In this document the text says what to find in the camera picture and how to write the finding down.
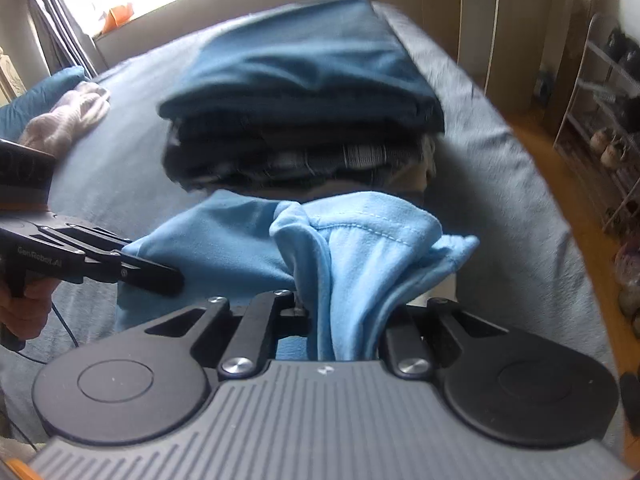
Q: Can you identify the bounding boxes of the beige cloth garment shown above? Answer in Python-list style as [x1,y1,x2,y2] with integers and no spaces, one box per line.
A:
[62,81,112,112]

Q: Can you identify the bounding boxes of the stack of folded clothes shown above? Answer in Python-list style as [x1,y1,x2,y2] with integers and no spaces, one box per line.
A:
[157,0,447,197]

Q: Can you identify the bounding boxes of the group of shoes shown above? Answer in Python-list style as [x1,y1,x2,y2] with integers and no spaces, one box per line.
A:
[589,27,640,339]

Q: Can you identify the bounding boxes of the grey-blue fleece blanket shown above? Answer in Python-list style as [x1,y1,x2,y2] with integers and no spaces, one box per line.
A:
[0,0,622,461]

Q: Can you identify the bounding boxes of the black cable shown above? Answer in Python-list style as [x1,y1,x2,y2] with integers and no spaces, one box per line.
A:
[0,300,81,454]

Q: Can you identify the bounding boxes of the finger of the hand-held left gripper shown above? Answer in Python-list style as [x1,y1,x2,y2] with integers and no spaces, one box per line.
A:
[42,224,129,257]
[75,246,185,297]

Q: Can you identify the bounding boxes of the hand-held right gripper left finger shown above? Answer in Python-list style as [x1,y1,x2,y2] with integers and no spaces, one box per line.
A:
[145,289,313,377]

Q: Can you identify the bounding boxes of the grey curtain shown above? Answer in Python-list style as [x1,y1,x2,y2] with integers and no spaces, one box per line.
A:
[27,0,109,79]

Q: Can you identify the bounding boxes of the person's left hand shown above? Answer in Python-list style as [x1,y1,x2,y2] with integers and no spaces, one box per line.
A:
[0,277,55,345]

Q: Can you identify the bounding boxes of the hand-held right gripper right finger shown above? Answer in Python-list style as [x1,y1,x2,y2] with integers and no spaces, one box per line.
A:
[381,297,506,379]

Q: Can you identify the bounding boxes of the orange object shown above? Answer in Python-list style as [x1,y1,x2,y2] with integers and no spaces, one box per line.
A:
[100,4,136,35]

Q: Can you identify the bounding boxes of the dark teal pillow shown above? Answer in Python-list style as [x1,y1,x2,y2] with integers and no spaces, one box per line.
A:
[0,66,91,137]

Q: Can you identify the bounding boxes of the wooden desk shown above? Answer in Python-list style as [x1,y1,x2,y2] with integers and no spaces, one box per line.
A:
[420,0,577,132]

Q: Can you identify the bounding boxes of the wire shoe rack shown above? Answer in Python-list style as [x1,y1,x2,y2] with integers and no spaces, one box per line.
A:
[552,12,640,237]

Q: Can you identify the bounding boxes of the grey knitted sweater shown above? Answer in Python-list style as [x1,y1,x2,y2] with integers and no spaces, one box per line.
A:
[19,94,109,157]

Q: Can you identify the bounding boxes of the cream carved headboard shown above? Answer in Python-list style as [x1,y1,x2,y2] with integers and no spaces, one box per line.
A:
[0,47,21,107]

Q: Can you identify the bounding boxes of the light blue shirt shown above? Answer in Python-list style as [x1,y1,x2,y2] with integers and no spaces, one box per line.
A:
[116,189,481,362]

